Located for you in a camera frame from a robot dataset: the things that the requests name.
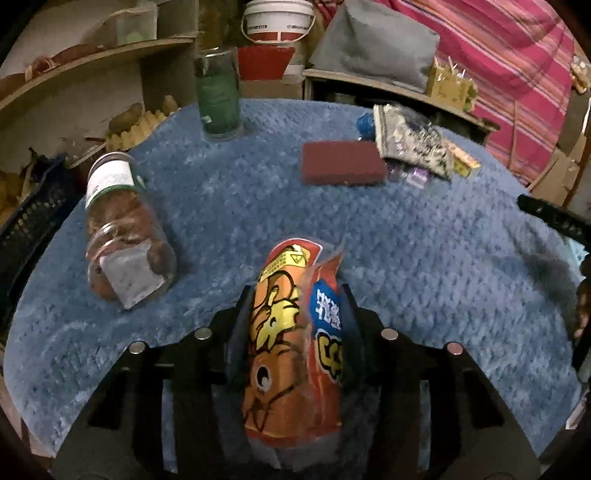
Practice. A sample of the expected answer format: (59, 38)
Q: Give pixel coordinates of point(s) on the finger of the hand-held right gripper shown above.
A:
(554, 214)

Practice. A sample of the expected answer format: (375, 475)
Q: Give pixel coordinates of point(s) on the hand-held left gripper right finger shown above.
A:
(353, 341)

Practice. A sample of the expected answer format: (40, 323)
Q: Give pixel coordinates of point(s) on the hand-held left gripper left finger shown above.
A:
(238, 341)

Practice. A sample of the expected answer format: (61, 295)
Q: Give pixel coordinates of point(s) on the orange snack bag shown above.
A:
(286, 350)

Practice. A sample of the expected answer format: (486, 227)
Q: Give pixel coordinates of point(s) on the person's right hand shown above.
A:
(584, 304)

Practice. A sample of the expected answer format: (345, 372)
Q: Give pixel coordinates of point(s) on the yellow cardboard box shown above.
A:
(464, 162)

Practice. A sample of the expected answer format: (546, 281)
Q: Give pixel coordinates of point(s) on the purple wrapper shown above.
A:
(413, 176)

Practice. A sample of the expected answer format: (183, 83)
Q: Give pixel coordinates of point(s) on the white label glass jar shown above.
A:
(124, 230)

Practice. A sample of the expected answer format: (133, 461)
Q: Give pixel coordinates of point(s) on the silver printed wrapper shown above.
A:
(411, 138)

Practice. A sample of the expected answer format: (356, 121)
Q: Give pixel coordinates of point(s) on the pink striped cloth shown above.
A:
(503, 60)

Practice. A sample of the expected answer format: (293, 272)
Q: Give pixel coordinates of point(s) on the maroon sponge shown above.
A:
(344, 162)

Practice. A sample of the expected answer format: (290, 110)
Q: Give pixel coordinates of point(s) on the low wooden table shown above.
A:
(369, 85)

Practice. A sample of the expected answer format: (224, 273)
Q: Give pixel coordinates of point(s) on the yellow egg tray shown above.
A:
(138, 131)

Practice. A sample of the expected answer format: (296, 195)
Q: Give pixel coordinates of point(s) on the black plastic crate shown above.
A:
(27, 230)

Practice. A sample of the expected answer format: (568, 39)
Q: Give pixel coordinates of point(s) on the green glass jar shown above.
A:
(217, 97)

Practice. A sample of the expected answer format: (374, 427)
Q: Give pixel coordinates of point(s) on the grey cushion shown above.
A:
(374, 41)

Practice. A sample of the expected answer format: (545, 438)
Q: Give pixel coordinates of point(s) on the brown potato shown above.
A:
(125, 117)

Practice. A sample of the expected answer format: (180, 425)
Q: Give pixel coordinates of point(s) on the brown cardboard box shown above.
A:
(272, 87)

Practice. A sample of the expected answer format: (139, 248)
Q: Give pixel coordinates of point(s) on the red plastic basin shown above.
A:
(265, 62)

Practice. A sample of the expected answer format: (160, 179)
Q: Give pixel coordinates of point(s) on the wooden shelf unit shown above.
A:
(92, 69)

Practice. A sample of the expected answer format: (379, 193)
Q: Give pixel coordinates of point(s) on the white plastic bucket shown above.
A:
(277, 18)

